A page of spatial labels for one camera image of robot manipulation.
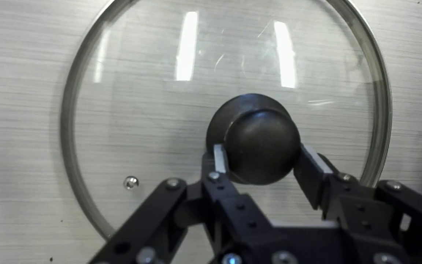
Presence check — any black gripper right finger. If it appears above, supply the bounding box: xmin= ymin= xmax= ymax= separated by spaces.
xmin=293 ymin=142 xmax=422 ymax=264

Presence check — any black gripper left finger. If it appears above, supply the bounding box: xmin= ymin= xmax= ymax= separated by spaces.
xmin=89 ymin=142 xmax=271 ymax=264

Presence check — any glass lid with black knob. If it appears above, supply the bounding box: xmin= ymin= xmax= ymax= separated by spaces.
xmin=59 ymin=0 xmax=394 ymax=242

